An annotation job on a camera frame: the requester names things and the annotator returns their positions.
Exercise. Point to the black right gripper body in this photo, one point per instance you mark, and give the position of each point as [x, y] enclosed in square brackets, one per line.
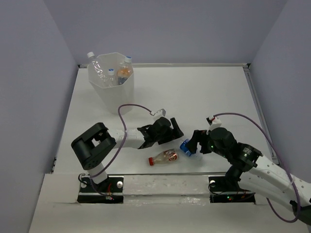
[213, 148]

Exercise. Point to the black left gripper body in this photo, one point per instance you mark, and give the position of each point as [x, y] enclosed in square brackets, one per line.
[166, 135]

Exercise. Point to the blue label water bottle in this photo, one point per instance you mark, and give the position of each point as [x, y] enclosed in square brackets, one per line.
[186, 152]

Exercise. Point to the orange juice bottle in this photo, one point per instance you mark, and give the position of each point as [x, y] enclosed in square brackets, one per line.
[122, 77]

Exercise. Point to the clear crushed bottle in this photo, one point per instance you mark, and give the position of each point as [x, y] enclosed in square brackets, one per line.
[126, 61]

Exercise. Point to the clear bottle white cap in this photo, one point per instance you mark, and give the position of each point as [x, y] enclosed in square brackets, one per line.
[111, 78]

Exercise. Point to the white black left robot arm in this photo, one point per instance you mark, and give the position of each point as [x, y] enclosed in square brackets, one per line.
[98, 141]

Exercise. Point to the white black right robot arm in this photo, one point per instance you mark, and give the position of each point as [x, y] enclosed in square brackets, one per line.
[268, 180]

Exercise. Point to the white octagonal plastic bin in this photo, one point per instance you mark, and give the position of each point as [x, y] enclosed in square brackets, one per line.
[113, 97]

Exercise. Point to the red cap tea bottle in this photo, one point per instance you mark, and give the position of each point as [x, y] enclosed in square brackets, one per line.
[165, 157]

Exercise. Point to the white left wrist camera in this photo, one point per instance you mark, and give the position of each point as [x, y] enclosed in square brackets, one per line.
[158, 114]

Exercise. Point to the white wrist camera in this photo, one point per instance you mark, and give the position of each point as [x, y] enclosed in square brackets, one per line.
[213, 122]
[158, 114]

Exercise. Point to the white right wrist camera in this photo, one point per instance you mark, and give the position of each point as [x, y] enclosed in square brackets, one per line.
[213, 122]

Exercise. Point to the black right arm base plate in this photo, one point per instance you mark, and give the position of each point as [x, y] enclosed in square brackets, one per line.
[221, 192]

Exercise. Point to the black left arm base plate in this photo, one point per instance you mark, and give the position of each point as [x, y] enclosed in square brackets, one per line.
[109, 191]

